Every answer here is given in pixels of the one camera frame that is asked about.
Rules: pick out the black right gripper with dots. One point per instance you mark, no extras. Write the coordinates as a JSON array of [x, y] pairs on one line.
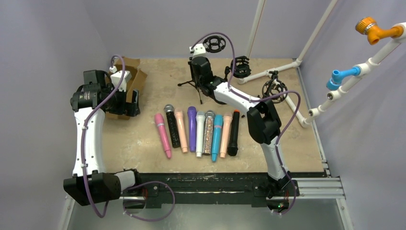
[[197, 77]]

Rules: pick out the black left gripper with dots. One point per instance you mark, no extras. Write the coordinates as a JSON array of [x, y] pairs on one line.
[[132, 103]]

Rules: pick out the black tripod microphone stand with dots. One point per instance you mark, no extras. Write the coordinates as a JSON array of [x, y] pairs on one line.
[[212, 44]]

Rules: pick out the brown cardboard box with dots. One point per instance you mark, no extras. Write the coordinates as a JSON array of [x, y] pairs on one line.
[[131, 86]]

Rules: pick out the black round-base microphone stand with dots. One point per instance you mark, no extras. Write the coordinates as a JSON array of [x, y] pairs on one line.
[[239, 67]]

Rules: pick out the pink toy microphone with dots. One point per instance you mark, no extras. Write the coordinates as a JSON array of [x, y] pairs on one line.
[[159, 122]]

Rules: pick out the purple toy microphone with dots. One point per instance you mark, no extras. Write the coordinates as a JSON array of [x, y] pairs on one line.
[[192, 112]]

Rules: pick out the white toy microphone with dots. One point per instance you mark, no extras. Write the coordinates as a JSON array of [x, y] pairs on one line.
[[200, 119]]

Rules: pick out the silver rhinestone microphone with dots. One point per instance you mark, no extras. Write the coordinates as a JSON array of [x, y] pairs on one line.
[[208, 132]]

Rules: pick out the beige microphone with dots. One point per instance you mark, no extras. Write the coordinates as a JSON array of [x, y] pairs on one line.
[[181, 129], [227, 119]]

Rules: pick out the black glitter microphone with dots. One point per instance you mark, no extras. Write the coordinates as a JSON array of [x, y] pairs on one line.
[[173, 129]]

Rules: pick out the teal toy microphone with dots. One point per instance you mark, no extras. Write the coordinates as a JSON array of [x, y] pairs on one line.
[[217, 132]]

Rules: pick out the plain black microphone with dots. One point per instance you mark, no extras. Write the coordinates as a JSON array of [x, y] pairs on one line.
[[232, 147]]

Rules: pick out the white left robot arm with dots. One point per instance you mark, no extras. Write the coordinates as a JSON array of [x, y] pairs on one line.
[[90, 181]]

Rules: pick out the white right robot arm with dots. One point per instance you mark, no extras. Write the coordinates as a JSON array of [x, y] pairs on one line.
[[264, 124]]

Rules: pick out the black small tripod stand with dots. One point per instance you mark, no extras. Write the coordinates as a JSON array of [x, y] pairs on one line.
[[273, 86]]

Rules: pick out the blue pipe fitting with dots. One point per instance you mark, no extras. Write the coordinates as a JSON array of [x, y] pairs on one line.
[[337, 76]]

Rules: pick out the orange pipe fitting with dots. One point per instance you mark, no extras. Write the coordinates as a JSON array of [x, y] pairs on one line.
[[369, 27]]

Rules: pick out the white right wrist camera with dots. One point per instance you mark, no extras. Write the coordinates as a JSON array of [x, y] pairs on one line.
[[198, 50]]

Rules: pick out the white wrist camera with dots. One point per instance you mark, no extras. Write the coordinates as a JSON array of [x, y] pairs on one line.
[[198, 50], [120, 78]]

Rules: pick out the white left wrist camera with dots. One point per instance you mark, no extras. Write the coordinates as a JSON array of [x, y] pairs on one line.
[[120, 78]]

